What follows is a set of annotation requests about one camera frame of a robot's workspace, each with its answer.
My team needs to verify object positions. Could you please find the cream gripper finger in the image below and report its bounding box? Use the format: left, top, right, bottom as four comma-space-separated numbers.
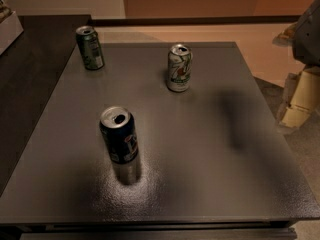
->
280, 66, 320, 129
276, 73, 298, 124

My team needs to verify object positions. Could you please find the white 7up can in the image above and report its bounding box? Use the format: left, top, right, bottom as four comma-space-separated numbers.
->
167, 44, 193, 92

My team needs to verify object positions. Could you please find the green soda can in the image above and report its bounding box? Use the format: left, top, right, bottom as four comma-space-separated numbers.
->
76, 26, 104, 70

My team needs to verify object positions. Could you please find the dark blue pepsi can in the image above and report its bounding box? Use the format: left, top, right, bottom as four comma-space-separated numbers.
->
99, 106, 138, 164

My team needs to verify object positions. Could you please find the white box at left edge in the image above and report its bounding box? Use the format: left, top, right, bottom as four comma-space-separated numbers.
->
0, 0, 24, 55

